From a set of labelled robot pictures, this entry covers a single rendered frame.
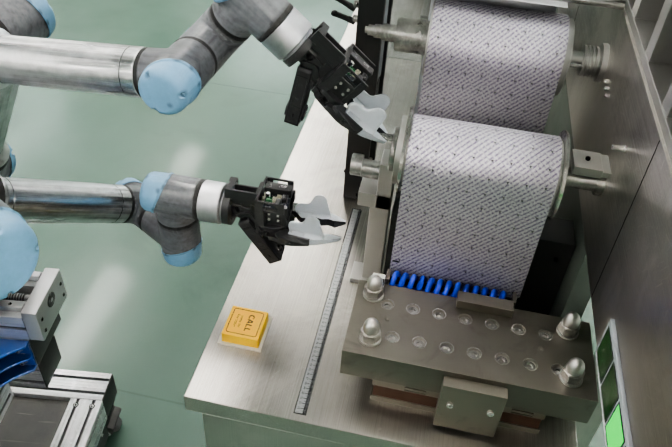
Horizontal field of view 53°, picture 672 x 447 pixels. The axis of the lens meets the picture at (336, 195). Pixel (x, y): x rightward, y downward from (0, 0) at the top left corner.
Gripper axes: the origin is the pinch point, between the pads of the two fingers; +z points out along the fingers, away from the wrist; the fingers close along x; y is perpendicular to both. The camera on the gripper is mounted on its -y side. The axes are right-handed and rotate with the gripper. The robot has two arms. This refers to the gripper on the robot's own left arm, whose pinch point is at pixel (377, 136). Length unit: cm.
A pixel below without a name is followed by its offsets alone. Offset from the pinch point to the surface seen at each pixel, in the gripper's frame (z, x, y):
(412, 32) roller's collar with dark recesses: -3.8, 22.6, 7.7
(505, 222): 23.0, -6.1, 8.3
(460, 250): 23.5, -6.1, -1.6
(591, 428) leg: 94, 7, -22
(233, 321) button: 6.3, -16.2, -40.1
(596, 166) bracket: 25.3, -1.4, 23.9
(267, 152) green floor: 32, 157, -140
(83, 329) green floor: 7, 40, -160
